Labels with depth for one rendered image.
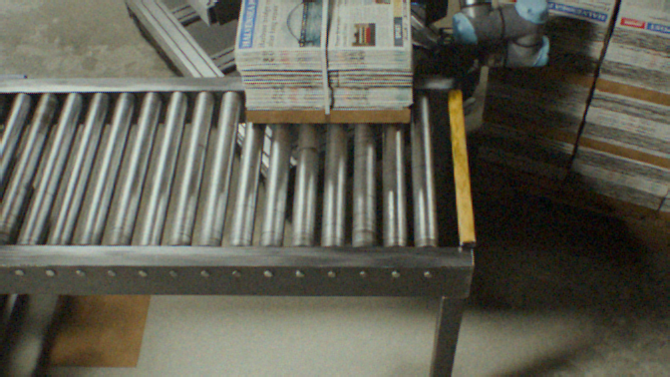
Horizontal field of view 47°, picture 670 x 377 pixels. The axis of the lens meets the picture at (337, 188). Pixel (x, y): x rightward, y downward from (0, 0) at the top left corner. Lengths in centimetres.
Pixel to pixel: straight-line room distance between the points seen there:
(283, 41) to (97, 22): 194
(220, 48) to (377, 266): 155
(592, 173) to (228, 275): 127
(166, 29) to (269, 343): 128
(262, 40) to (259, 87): 11
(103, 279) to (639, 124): 146
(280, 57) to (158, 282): 54
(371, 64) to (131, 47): 183
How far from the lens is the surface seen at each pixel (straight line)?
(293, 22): 170
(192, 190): 172
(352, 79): 169
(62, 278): 173
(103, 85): 200
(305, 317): 242
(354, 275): 158
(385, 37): 166
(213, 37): 297
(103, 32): 346
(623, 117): 227
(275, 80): 171
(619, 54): 214
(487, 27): 186
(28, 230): 176
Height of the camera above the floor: 212
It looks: 52 degrees down
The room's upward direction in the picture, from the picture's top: 4 degrees counter-clockwise
